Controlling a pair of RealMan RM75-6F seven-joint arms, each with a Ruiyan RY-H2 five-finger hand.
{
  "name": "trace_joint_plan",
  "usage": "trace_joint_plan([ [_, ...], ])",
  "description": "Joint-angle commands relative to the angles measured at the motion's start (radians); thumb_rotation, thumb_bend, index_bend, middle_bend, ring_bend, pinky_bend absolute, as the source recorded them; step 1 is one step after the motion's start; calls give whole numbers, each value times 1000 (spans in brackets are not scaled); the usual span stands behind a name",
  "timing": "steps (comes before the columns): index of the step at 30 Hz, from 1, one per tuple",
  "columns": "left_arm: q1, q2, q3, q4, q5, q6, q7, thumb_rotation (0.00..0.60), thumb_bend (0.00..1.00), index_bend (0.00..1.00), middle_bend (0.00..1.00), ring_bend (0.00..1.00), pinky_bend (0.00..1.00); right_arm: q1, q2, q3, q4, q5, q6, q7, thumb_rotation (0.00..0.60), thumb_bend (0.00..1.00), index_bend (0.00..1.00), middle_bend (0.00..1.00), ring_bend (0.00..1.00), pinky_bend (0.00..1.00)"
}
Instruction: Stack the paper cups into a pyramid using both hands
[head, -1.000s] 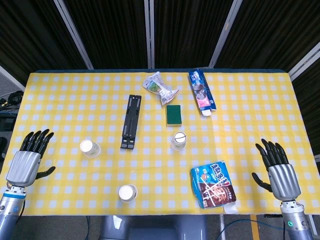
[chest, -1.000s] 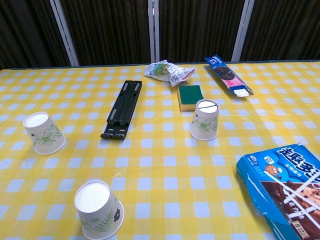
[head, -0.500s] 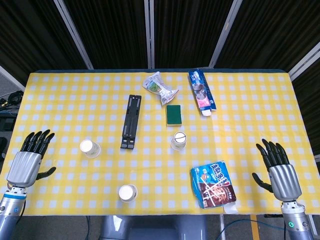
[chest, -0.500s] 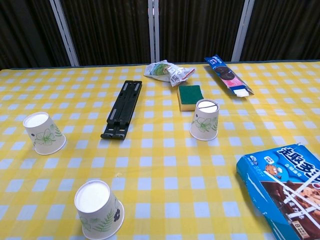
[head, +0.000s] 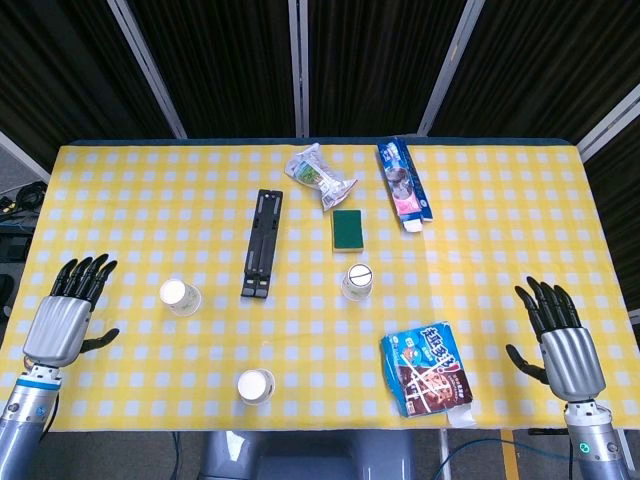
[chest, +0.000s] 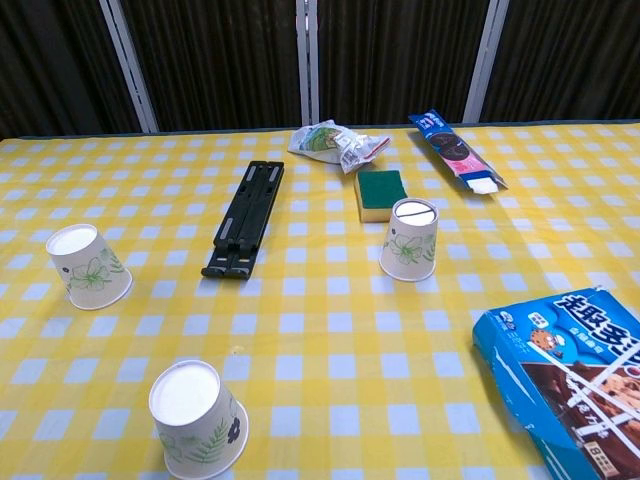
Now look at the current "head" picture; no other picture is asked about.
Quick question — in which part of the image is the black cable bundle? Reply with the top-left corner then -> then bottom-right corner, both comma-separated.
0,180 -> 49,217

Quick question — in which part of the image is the green yellow sponge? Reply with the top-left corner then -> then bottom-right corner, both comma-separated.
332,209 -> 364,254

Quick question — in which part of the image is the white paper cup black line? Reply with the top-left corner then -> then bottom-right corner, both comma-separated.
341,263 -> 375,304

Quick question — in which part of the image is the long blue cookie box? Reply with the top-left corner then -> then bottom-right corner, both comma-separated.
376,137 -> 434,234

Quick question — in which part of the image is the yellow checked tablecloth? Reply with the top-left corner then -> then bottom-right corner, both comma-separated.
0,143 -> 640,432

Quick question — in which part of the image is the white partition post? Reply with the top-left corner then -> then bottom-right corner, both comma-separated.
107,0 -> 188,140
417,0 -> 484,137
288,0 -> 311,139
0,130 -> 51,184
577,82 -> 640,161

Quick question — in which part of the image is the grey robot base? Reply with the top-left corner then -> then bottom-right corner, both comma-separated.
199,429 -> 416,480

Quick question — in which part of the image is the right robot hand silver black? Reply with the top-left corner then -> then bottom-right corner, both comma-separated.
505,276 -> 607,402

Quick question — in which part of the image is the white paper cup green print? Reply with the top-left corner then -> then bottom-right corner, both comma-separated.
236,368 -> 277,407
158,278 -> 202,318

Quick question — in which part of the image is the crumpled snack wrapper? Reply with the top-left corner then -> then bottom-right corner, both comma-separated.
284,142 -> 359,212

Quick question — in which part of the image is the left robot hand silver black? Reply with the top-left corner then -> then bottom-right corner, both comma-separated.
22,253 -> 121,369

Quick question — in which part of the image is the blue chocolate cookie box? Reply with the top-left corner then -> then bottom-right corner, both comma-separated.
380,319 -> 476,427

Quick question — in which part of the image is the black folding stand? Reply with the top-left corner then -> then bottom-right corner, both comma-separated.
240,188 -> 285,300

